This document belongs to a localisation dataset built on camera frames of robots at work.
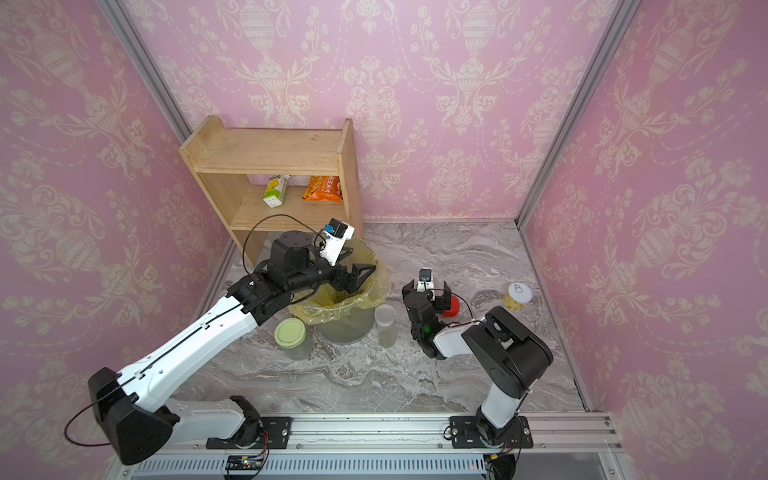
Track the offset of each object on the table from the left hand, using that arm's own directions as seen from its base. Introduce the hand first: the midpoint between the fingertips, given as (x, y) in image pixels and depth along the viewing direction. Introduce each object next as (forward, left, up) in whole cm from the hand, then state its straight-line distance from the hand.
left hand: (364, 260), depth 71 cm
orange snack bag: (+33, +16, -5) cm, 37 cm away
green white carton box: (+32, +31, -5) cm, 45 cm away
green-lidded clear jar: (-11, +20, -18) cm, 29 cm away
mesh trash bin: (-6, +4, -25) cm, 26 cm away
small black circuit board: (-37, +29, -34) cm, 58 cm away
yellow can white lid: (+6, -47, -25) cm, 54 cm away
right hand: (+8, -19, -21) cm, 29 cm away
